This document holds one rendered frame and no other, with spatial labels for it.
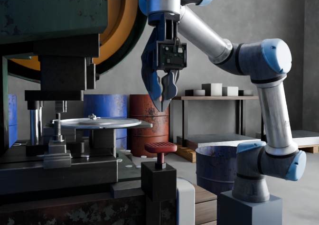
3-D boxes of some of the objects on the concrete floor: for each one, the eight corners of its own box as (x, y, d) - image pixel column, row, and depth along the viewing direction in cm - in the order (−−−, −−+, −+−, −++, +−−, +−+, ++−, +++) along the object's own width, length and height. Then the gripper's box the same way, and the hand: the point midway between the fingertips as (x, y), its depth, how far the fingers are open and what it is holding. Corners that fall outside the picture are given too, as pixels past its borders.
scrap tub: (232, 202, 224) (232, 144, 222) (269, 226, 184) (270, 154, 182) (185, 210, 209) (185, 147, 207) (214, 237, 170) (214, 160, 168)
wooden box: (180, 229, 180) (180, 176, 178) (216, 260, 146) (217, 195, 144) (121, 244, 162) (120, 185, 161) (147, 283, 128) (147, 209, 127)
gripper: (151, 9, 56) (151, 114, 57) (192, 14, 59) (191, 113, 60) (140, 20, 64) (140, 111, 65) (175, 23, 67) (175, 111, 68)
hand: (160, 106), depth 65 cm, fingers closed
